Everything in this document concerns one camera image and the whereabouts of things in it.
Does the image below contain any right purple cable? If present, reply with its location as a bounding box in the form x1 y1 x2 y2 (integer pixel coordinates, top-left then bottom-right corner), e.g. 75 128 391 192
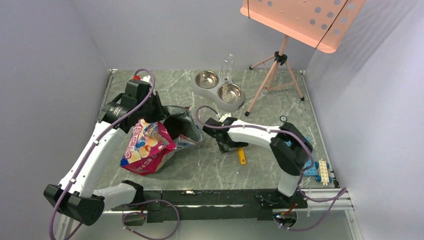
194 105 348 232

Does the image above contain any grey double pet bowl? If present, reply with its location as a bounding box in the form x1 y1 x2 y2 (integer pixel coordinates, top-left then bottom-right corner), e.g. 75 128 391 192
191 70 245 113

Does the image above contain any blue building base plate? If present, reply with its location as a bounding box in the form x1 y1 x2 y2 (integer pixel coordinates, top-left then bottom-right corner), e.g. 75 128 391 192
286 136 318 177

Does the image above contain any white toy brick car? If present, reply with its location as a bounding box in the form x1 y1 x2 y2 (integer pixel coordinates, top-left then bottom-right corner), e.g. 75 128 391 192
314 159 333 186

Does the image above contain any pink music stand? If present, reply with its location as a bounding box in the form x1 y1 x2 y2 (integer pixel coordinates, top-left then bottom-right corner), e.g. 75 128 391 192
240 0 365 116

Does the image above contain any colourful pet food bag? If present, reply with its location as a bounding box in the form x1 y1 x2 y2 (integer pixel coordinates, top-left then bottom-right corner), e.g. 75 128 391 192
120 105 204 176

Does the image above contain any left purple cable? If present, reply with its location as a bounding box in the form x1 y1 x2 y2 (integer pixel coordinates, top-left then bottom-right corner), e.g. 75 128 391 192
47 68 156 240

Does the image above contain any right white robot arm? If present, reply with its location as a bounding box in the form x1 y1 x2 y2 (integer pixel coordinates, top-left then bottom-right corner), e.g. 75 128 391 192
202 116 313 208

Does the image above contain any yellow plastic scoop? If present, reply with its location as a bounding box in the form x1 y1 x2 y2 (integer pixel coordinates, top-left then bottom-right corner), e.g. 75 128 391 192
237 148 247 165

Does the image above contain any purple cable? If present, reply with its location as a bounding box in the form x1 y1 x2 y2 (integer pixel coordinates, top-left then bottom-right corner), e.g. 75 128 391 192
47 68 156 240
194 105 348 232

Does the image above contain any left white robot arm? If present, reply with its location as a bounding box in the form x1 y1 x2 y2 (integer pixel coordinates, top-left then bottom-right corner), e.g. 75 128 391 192
43 73 167 226

